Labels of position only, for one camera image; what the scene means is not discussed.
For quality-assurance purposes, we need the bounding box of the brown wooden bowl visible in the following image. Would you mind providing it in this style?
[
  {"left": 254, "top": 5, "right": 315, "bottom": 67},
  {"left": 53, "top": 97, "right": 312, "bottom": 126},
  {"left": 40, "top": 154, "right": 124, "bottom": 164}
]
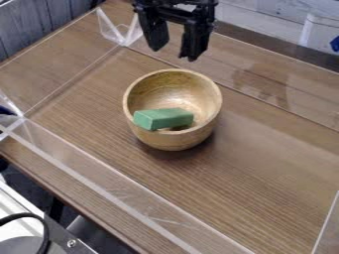
[{"left": 121, "top": 68, "right": 222, "bottom": 151}]

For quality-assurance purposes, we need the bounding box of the grey metal bracket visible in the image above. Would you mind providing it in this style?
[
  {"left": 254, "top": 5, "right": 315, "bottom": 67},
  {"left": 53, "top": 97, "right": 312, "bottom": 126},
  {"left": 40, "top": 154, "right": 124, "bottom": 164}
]
[{"left": 46, "top": 220, "right": 97, "bottom": 254}]

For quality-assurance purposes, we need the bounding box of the white container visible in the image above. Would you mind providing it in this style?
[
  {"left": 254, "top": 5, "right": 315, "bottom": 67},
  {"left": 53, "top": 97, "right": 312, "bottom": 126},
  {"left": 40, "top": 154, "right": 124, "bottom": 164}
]
[{"left": 299, "top": 13, "right": 339, "bottom": 56}]

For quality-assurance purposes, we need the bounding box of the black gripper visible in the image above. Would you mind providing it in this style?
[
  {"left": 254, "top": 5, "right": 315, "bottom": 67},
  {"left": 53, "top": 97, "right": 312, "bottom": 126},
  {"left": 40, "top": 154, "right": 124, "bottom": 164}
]
[{"left": 132, "top": 0, "right": 218, "bottom": 62}]

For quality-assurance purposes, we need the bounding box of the clear acrylic enclosure wall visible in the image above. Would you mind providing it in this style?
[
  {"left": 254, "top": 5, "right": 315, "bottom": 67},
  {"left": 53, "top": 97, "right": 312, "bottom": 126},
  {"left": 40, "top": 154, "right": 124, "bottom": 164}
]
[{"left": 0, "top": 2, "right": 339, "bottom": 254}]

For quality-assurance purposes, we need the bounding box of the black cable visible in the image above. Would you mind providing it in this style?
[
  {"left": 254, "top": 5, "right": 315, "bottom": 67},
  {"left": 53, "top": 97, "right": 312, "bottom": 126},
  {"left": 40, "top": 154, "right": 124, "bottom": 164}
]
[{"left": 0, "top": 211, "right": 52, "bottom": 254}]

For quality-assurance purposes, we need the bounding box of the green rectangular block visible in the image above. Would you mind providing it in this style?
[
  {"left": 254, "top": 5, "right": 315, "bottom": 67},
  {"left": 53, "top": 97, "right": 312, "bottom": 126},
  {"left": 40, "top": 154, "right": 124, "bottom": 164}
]
[{"left": 132, "top": 108, "right": 193, "bottom": 131}]

